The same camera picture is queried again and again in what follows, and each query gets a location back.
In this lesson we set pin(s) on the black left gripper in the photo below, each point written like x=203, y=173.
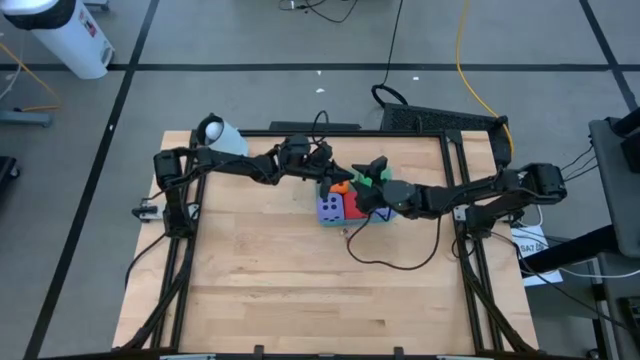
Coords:
x=320, y=162

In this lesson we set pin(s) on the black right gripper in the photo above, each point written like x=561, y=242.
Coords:
x=397, y=197

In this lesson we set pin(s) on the large green foam die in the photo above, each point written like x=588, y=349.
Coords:
x=367, y=181

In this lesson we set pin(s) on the large orange foam die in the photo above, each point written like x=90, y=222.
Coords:
x=340, y=188

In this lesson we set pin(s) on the large red foam die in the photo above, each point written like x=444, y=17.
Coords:
x=352, y=206

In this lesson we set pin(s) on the teal plastic bin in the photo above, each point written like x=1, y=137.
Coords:
x=335, y=223

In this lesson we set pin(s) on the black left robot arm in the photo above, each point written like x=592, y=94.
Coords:
x=235, y=162

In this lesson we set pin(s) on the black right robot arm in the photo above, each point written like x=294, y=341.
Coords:
x=475, y=192

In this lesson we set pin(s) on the white paper sheet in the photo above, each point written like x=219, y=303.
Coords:
x=532, y=247

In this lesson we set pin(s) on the black beam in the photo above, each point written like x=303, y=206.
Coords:
x=575, y=247

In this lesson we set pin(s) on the gray side table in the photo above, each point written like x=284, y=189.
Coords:
x=620, y=200

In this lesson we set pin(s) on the black device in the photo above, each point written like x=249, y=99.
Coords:
x=631, y=150

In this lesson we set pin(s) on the gray metal stand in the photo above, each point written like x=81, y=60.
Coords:
x=620, y=310

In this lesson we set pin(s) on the large white cylinder black band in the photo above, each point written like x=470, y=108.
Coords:
x=70, y=40

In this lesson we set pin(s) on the gray stand foot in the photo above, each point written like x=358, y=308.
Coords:
x=25, y=118

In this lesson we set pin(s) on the black aluminium table frame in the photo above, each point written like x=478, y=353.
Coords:
x=350, y=134

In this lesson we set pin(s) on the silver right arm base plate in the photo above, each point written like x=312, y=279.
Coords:
x=459, y=213

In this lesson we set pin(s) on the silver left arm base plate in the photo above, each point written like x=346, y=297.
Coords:
x=147, y=212

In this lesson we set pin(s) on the silver bracket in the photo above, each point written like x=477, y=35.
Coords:
x=187, y=357
x=465, y=357

